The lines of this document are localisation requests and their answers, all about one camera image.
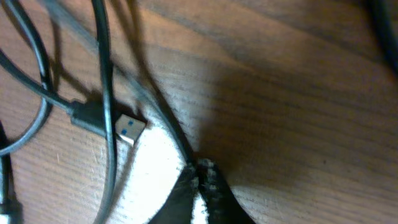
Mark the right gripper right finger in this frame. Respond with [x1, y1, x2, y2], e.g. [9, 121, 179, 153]
[197, 159, 255, 224]

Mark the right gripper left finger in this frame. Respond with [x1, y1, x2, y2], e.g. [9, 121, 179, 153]
[149, 164, 199, 224]

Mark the black USB cable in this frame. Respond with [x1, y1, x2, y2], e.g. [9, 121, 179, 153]
[0, 0, 147, 224]

